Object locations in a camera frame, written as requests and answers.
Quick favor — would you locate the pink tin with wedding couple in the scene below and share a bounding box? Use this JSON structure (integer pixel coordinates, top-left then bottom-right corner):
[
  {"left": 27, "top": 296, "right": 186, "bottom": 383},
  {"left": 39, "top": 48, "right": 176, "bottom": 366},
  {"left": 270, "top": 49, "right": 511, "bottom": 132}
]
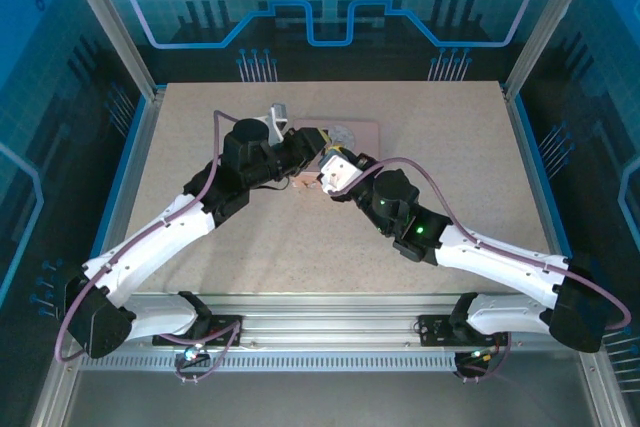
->
[{"left": 292, "top": 118, "right": 382, "bottom": 179}]

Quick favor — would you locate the aluminium side rail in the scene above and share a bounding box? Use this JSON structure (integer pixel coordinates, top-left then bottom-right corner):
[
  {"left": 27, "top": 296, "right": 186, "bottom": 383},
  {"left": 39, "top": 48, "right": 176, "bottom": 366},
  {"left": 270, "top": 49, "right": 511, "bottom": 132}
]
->
[
  {"left": 82, "top": 89, "right": 167, "bottom": 311},
  {"left": 501, "top": 86, "right": 576, "bottom": 311}
]

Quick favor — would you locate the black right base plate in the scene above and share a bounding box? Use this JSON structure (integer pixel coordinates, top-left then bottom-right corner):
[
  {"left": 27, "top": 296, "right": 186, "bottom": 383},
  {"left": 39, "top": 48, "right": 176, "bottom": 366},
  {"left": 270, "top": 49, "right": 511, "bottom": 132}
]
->
[{"left": 415, "top": 314, "right": 510, "bottom": 348}]

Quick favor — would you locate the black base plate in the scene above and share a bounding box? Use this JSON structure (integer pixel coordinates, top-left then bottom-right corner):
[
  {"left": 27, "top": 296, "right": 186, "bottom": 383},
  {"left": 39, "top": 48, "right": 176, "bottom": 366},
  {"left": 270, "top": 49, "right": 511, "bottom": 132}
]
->
[
  {"left": 415, "top": 314, "right": 510, "bottom": 348},
  {"left": 152, "top": 314, "right": 244, "bottom": 348}
]

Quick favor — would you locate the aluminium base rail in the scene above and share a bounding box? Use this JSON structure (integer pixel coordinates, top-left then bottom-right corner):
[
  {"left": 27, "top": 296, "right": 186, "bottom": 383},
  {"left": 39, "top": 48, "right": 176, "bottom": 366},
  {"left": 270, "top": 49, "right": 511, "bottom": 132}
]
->
[{"left": 74, "top": 291, "right": 594, "bottom": 359}]

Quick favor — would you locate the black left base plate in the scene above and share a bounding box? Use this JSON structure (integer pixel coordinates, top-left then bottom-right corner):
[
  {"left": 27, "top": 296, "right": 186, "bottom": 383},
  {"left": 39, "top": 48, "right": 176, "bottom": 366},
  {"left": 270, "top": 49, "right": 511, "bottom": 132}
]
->
[{"left": 152, "top": 314, "right": 244, "bottom": 348}]

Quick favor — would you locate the slotted cable duct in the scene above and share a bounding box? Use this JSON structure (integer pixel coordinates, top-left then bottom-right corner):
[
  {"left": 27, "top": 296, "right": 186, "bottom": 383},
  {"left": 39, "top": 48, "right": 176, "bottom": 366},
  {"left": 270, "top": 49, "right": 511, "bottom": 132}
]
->
[{"left": 79, "top": 353, "right": 464, "bottom": 374}]

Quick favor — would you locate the aluminium enclosure post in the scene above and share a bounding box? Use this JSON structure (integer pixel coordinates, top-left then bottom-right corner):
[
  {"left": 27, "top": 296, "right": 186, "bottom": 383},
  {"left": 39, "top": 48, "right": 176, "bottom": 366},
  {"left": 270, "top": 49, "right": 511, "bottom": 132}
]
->
[
  {"left": 54, "top": 0, "right": 167, "bottom": 101},
  {"left": 501, "top": 0, "right": 601, "bottom": 101}
]

